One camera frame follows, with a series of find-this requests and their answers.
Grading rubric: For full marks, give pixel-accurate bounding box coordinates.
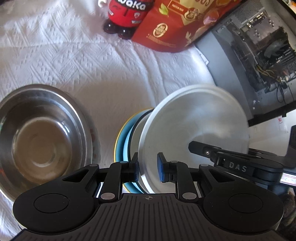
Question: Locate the white glass PC case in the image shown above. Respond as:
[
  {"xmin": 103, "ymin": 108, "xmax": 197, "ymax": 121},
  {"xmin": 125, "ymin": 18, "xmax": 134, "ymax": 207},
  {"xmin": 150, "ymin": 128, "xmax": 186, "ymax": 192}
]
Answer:
[{"xmin": 195, "ymin": 1, "xmax": 295, "ymax": 126}]

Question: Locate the panda racer figurine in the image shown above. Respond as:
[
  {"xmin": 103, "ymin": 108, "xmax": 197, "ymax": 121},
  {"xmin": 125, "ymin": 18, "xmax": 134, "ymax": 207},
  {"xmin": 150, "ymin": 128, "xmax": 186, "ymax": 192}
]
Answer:
[{"xmin": 103, "ymin": 0, "xmax": 154, "ymax": 40}]

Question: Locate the cream bowl yellow rim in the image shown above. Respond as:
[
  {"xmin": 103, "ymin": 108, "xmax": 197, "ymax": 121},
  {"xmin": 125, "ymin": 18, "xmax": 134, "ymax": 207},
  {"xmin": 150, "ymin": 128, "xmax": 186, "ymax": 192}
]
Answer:
[{"xmin": 113, "ymin": 108, "xmax": 154, "ymax": 194}]

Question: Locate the blue enamel bowl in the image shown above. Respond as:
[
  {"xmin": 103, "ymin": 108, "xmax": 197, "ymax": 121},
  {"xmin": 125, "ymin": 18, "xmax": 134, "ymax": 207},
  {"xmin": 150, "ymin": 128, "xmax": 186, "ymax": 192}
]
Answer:
[{"xmin": 114, "ymin": 108, "xmax": 153, "ymax": 194}]

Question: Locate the white woven tablecloth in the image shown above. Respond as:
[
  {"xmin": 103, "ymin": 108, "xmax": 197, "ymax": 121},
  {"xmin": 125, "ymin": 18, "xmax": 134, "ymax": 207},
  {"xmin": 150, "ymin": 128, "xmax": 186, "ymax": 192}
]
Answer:
[{"xmin": 0, "ymin": 0, "xmax": 216, "ymax": 237}]

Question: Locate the stainless steel bowl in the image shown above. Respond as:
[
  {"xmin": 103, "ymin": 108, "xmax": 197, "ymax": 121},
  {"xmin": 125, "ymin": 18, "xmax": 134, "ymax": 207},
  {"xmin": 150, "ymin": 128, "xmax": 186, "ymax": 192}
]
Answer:
[{"xmin": 1, "ymin": 84, "xmax": 100, "ymax": 201}]

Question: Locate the white paper bowl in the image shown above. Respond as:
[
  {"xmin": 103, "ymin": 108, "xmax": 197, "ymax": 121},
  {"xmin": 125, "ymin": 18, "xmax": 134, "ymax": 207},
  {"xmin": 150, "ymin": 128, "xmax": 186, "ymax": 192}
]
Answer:
[{"xmin": 138, "ymin": 84, "xmax": 249, "ymax": 193}]

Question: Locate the red quail eggs bag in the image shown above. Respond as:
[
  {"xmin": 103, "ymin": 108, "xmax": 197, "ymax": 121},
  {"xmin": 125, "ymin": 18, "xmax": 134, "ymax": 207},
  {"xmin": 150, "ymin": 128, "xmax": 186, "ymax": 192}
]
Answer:
[{"xmin": 132, "ymin": 0, "xmax": 241, "ymax": 53}]

